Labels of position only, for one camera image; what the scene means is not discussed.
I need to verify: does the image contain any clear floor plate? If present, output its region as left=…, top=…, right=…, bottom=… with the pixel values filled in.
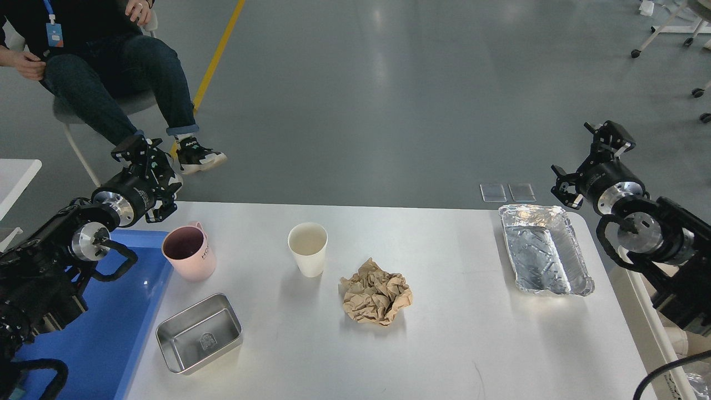
left=479, top=183, right=507, bottom=203
left=508, top=184, right=537, bottom=203

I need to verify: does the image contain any white side table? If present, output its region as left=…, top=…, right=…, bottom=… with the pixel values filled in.
left=1, top=158, right=42, bottom=219

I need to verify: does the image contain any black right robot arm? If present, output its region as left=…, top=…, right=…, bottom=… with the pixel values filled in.
left=551, top=121, right=710, bottom=337

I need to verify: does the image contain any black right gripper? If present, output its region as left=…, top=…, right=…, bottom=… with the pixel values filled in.
left=551, top=121, right=645, bottom=216

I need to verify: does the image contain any crumpled brown paper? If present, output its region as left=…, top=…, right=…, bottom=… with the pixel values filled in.
left=340, top=258, right=413, bottom=327

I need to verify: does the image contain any blue plastic tray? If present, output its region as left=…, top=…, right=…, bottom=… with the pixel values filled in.
left=16, top=229, right=172, bottom=399

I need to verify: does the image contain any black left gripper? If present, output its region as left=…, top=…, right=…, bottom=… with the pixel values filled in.
left=92, top=135, right=178, bottom=227

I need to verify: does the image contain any seated person in dark clothes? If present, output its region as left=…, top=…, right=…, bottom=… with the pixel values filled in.
left=1, top=1, right=227, bottom=174

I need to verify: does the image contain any pink mug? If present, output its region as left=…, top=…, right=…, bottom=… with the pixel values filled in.
left=162, top=221, right=217, bottom=282

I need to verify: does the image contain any stainless steel rectangular container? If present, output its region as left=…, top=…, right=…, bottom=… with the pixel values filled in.
left=156, top=293, right=243, bottom=375

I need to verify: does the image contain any aluminium foil tray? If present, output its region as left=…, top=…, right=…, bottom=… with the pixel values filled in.
left=498, top=203, right=595, bottom=297

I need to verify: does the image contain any white wheeled cart frame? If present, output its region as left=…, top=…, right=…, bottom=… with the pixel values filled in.
left=630, top=0, right=711, bottom=59

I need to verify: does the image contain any clear floor plate right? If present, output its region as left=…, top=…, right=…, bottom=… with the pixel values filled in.
left=508, top=184, right=537, bottom=203

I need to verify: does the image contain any clear floor plate left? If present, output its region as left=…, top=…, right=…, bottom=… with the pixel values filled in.
left=479, top=183, right=507, bottom=203

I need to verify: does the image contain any black cable bottom right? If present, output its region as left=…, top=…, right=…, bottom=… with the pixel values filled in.
left=633, top=349, right=711, bottom=400

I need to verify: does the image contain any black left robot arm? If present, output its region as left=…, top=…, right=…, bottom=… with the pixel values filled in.
left=1, top=134, right=181, bottom=399

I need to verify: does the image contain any white paper cup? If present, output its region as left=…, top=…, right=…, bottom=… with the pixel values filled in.
left=287, top=222, right=328, bottom=278

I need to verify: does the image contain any grey chair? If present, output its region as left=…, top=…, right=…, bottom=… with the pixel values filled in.
left=7, top=32, right=157, bottom=187

